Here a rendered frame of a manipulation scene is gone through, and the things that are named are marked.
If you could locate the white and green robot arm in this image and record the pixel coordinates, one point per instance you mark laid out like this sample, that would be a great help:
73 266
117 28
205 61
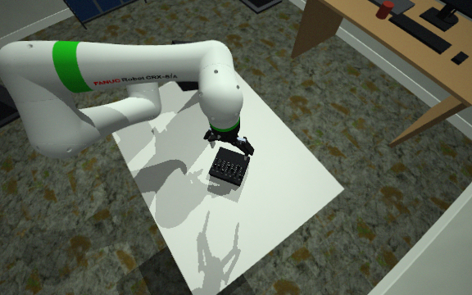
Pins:
40 76

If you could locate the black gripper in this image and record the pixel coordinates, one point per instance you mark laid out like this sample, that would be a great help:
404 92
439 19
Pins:
240 143

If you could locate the black lighting desk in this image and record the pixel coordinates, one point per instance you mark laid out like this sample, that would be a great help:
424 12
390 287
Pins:
229 166

